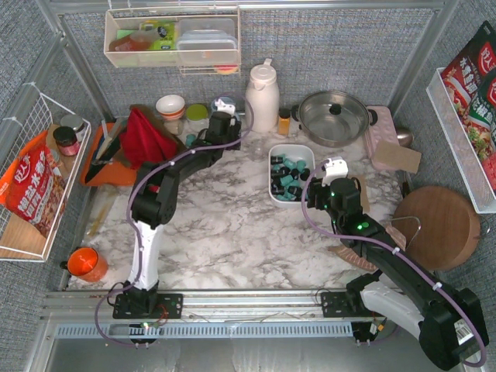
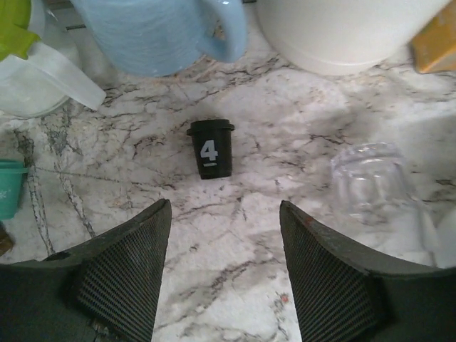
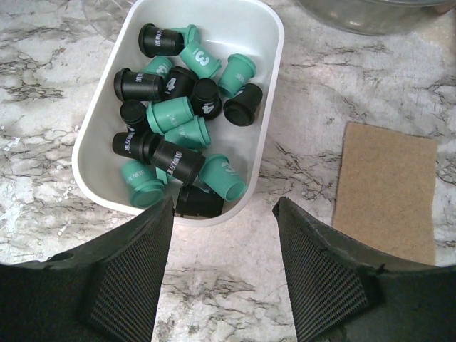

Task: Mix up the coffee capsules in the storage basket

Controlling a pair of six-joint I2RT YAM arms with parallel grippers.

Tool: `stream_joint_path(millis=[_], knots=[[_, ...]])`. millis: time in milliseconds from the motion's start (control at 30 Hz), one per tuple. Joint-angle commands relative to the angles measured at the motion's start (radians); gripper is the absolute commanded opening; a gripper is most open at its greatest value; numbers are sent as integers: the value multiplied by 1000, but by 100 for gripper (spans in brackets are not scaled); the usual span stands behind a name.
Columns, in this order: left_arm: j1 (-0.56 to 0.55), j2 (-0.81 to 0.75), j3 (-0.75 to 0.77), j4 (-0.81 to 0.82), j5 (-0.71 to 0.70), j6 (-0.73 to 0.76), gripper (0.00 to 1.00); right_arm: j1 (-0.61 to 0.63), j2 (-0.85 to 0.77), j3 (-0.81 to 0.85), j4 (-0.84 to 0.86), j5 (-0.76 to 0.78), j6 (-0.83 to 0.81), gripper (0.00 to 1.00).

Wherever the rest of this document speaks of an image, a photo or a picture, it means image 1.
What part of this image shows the red seasoning packet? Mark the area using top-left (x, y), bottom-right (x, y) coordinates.
top-left (441, 20), bottom-right (495, 188)

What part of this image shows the round wooden board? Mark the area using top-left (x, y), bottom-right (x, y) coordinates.
top-left (392, 186), bottom-right (481, 271)

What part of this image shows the white thermos jug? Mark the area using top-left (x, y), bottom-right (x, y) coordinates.
top-left (245, 58), bottom-right (280, 133)

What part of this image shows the silver lid jar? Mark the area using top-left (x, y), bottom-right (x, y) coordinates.
top-left (60, 114), bottom-right (85, 136)

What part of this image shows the orange snack bag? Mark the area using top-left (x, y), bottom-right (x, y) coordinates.
top-left (1, 130), bottom-right (65, 237)

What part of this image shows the red lid jar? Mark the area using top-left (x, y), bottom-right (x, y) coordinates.
top-left (53, 126), bottom-right (80, 157)

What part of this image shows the clear plastic food container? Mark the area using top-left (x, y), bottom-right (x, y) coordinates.
top-left (176, 18), bottom-right (238, 66)

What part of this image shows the green lid glass jar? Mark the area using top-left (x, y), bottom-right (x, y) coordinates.
top-left (185, 104), bottom-right (208, 132)

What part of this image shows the white right wall basket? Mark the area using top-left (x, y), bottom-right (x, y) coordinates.
top-left (425, 67), bottom-right (495, 215)

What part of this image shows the pink egg tray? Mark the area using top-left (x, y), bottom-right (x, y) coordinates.
top-left (363, 105), bottom-right (399, 171)

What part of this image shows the striped pink knit cloth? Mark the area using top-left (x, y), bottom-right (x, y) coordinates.
top-left (328, 222), bottom-right (407, 273)

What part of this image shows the black coffee capsule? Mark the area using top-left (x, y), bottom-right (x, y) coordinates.
top-left (300, 168), bottom-right (311, 181)
top-left (270, 156), bottom-right (284, 165)
top-left (288, 186), bottom-right (302, 198)
top-left (270, 166), bottom-right (291, 177)
top-left (271, 177), bottom-right (281, 187)
top-left (270, 188), bottom-right (284, 195)

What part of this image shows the red cloth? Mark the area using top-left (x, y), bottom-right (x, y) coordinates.
top-left (119, 105), bottom-right (184, 170)

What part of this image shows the orange ball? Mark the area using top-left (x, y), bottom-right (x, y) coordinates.
top-left (67, 247), bottom-right (108, 283)

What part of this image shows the light blue mug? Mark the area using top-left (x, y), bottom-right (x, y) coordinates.
top-left (211, 96), bottom-right (236, 116)

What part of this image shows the brown cardboard square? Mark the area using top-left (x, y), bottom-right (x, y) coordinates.
top-left (354, 175), bottom-right (370, 213)

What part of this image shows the steel pot with lid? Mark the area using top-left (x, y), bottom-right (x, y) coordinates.
top-left (291, 91), bottom-right (378, 148)

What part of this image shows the white bowl with stripes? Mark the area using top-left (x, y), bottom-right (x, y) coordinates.
top-left (155, 95), bottom-right (185, 119)

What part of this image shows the brown cardboard on tray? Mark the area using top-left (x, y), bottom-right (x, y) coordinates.
top-left (372, 140), bottom-right (422, 174)

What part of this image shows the white wire side basket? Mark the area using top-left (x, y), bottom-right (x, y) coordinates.
top-left (1, 91), bottom-right (92, 262)

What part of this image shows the white rectangular storage basket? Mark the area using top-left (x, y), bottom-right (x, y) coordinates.
top-left (268, 143), bottom-right (315, 209)

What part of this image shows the orange tray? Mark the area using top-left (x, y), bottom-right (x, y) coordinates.
top-left (79, 126), bottom-right (136, 187)

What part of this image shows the white wall-mounted basket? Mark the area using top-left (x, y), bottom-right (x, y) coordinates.
top-left (104, 6), bottom-right (241, 74)

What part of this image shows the orange spice bottle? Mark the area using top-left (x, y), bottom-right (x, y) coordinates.
top-left (277, 108), bottom-right (291, 136)

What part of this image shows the clear plastic cup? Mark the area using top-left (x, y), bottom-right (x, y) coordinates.
top-left (253, 143), bottom-right (267, 157)

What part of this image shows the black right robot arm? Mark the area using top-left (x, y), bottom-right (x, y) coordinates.
top-left (301, 177), bottom-right (489, 370)

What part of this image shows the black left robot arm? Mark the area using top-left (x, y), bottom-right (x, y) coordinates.
top-left (126, 111), bottom-right (243, 291)

